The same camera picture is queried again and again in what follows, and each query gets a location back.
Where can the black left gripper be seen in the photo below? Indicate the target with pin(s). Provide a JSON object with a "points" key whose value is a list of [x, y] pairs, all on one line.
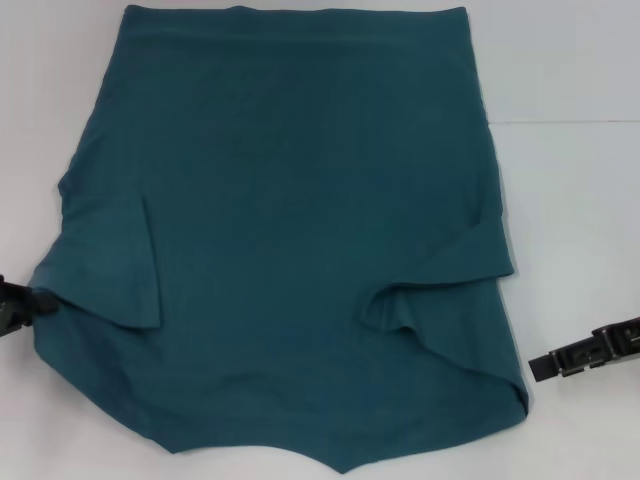
{"points": [[12, 310]]}

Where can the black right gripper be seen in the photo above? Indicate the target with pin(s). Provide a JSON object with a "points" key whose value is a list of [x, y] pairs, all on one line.
{"points": [[622, 342]]}

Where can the teal blue t-shirt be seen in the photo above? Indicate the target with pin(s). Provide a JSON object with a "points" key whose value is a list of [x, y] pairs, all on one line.
{"points": [[280, 225]]}

